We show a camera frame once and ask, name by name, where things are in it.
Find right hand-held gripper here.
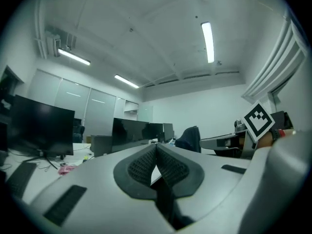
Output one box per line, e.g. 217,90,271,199
199,100,276,159

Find white ceiling pipes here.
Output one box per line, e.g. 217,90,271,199
34,0,48,60

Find office chair with dark jacket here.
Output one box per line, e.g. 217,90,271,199
175,126,202,154

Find pink packet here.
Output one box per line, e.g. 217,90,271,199
58,165,75,176

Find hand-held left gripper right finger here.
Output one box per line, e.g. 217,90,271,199
156,142,254,223

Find long ceiling light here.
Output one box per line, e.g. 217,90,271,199
58,48,91,66
200,21,215,64
114,74,140,89

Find white ceiling duct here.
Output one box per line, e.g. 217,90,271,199
241,15,308,104

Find black keyboard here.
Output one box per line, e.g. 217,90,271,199
5,161,38,200

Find grey window blinds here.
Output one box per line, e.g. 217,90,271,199
27,68,117,137

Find person's right forearm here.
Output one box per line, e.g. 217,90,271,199
257,129,297,149

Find ceiling air conditioning unit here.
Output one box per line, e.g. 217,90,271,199
45,25,78,58

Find black wristwatch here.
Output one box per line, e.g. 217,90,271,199
272,129,286,141

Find black office chair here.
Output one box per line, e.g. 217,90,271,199
73,117,86,144

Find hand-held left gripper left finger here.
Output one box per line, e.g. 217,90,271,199
29,143,175,234

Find large black computer monitor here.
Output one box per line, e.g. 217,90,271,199
10,94,76,170

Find small black computer monitor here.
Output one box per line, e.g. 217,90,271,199
148,122,164,141
162,123,175,142

